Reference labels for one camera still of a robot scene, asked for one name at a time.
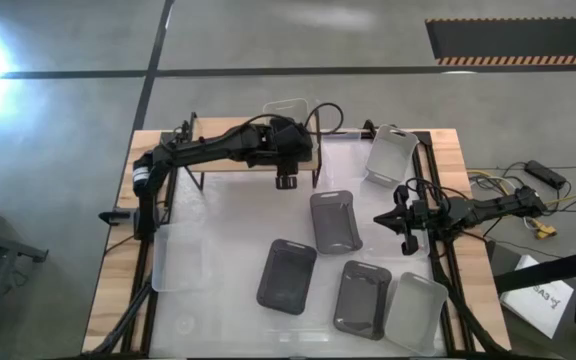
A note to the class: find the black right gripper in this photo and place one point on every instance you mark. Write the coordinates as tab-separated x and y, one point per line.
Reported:
415	217

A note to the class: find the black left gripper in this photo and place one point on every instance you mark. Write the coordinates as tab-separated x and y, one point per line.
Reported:
285	160

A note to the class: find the dark translucent plastic basket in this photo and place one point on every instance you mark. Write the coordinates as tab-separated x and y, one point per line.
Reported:
285	277
362	300
335	222

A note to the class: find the grey plastic basket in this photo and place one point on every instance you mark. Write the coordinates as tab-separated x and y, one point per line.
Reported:
415	315
390	155
288	107

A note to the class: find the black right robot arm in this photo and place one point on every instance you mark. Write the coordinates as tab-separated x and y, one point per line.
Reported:
493	205

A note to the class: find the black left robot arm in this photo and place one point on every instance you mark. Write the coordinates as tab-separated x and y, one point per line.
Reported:
208	145

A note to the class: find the wooden shelf with black legs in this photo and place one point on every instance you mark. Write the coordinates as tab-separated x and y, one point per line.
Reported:
228	165

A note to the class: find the yellow connector plug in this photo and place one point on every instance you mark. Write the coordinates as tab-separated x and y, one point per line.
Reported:
545	231

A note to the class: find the black diagonal beam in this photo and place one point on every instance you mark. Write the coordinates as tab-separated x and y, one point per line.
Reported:
543	272

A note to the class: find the black power adapter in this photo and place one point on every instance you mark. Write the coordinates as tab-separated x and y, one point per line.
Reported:
545	174

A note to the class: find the white printed paper sheet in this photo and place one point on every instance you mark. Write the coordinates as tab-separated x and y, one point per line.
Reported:
533	305

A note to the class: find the black hazard-striped floor mat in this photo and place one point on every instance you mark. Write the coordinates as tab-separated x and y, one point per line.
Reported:
518	40

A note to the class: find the black aluminium table frame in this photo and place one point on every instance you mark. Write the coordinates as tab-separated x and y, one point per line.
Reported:
148	320

